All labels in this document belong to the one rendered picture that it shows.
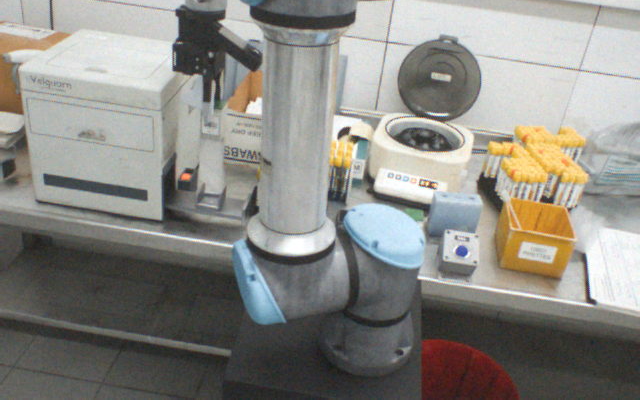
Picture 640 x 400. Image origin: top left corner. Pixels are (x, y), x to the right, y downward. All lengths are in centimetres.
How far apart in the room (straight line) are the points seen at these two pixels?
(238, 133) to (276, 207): 79
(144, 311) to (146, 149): 88
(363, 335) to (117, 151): 64
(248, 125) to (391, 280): 76
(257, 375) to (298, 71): 47
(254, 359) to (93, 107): 59
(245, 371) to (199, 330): 104
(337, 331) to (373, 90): 100
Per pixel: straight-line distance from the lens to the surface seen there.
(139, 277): 220
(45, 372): 231
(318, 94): 70
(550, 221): 148
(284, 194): 75
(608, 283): 143
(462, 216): 139
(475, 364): 184
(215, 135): 125
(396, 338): 96
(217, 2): 116
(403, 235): 87
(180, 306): 208
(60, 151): 137
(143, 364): 228
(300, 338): 101
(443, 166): 150
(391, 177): 151
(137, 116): 126
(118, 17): 193
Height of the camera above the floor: 164
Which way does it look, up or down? 30 degrees down
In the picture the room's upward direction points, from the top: 7 degrees clockwise
